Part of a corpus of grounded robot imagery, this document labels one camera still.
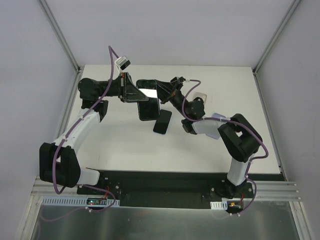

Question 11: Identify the clear phone case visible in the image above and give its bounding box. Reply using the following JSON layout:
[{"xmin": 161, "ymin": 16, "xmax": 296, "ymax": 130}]
[{"xmin": 193, "ymin": 92, "xmax": 207, "ymax": 105}]

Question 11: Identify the blue phone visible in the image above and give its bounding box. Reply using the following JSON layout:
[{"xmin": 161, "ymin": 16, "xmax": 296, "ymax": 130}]
[{"xmin": 153, "ymin": 109, "xmax": 172, "ymax": 135}]

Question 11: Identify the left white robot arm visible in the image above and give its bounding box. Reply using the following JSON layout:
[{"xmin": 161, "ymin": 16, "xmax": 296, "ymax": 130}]
[{"xmin": 39, "ymin": 72, "xmax": 148, "ymax": 195}]

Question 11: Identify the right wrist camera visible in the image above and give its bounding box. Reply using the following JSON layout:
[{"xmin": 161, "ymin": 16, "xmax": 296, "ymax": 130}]
[{"xmin": 170, "ymin": 76, "xmax": 186, "ymax": 86}]

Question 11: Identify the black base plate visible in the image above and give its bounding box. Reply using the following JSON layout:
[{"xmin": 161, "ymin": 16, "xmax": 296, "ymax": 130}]
[{"xmin": 76, "ymin": 170, "xmax": 254, "ymax": 209}]

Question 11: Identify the left aluminium frame post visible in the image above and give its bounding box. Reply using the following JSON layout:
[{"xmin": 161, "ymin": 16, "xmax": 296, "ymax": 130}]
[{"xmin": 37, "ymin": 0, "xmax": 81, "ymax": 73}]

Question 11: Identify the aluminium frame post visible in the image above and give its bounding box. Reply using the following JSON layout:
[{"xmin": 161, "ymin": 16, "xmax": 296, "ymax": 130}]
[
  {"xmin": 252, "ymin": 0, "xmax": 303, "ymax": 76},
  {"xmin": 37, "ymin": 0, "xmax": 81, "ymax": 73}
]

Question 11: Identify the right white cable duct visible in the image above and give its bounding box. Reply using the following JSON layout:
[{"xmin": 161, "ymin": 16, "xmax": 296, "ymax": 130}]
[{"xmin": 210, "ymin": 200, "xmax": 228, "ymax": 211}]

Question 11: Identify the white cable duct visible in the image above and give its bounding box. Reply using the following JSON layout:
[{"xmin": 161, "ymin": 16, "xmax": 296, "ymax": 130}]
[
  {"xmin": 42, "ymin": 196, "xmax": 120, "ymax": 208},
  {"xmin": 210, "ymin": 200, "xmax": 228, "ymax": 211}
]

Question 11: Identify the left white cable duct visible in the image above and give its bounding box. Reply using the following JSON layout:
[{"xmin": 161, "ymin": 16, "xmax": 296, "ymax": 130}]
[{"xmin": 42, "ymin": 196, "xmax": 120, "ymax": 208}]

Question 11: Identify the aluminium rail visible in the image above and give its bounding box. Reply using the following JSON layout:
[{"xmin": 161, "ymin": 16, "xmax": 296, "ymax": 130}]
[{"xmin": 31, "ymin": 179, "xmax": 302, "ymax": 202}]

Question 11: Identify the right aluminium frame post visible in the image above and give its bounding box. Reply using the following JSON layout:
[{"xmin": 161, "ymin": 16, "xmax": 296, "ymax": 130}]
[{"xmin": 252, "ymin": 0, "xmax": 303, "ymax": 76}]

